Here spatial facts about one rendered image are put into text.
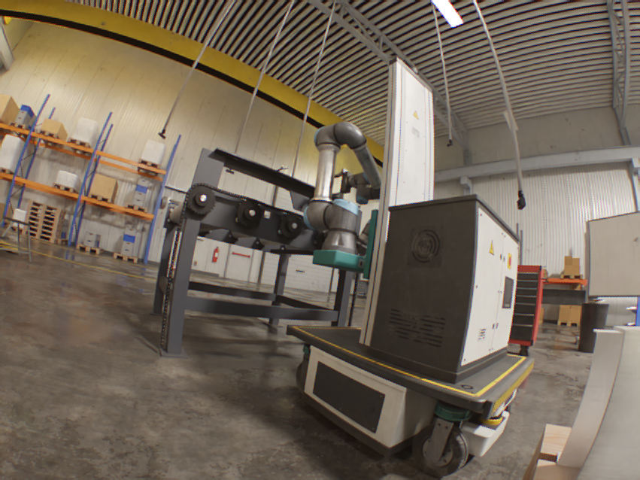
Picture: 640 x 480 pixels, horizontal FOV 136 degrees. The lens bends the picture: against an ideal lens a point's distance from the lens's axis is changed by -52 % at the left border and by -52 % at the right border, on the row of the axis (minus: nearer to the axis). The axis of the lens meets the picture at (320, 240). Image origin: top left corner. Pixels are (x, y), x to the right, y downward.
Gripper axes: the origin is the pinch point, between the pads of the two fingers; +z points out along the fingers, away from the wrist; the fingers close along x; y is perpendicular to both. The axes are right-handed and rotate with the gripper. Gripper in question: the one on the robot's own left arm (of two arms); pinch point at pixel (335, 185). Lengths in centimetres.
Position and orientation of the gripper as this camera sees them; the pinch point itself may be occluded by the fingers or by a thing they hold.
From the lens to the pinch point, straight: 177.0
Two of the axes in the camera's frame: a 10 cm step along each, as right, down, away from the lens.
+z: -6.3, 0.2, 7.7
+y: -7.6, -2.2, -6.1
